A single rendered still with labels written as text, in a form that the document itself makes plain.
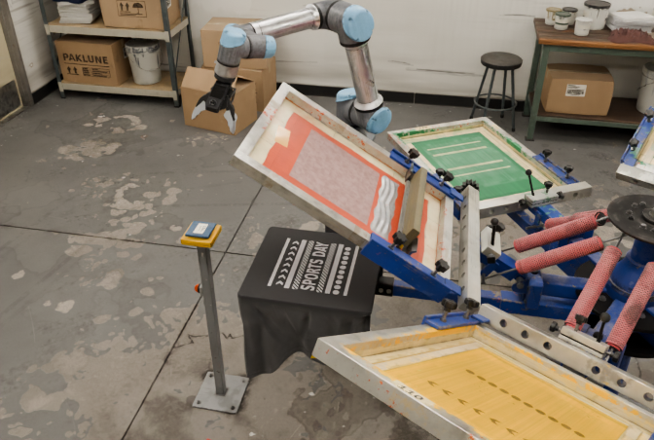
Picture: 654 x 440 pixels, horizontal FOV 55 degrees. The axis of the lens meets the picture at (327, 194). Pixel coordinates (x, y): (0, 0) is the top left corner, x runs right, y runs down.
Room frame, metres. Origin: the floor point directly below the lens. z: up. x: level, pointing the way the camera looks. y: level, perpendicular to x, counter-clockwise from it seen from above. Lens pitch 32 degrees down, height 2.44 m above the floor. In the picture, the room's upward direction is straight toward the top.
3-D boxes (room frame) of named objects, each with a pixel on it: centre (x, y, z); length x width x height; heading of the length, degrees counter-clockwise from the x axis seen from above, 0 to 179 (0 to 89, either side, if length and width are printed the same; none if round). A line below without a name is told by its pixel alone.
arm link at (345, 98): (2.44, -0.10, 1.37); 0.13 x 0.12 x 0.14; 37
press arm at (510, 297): (1.80, -0.45, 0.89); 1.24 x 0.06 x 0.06; 79
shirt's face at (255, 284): (1.89, 0.04, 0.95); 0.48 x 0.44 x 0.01; 79
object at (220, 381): (2.11, 0.51, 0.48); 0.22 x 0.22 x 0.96; 79
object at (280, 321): (1.69, 0.07, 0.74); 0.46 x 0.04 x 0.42; 79
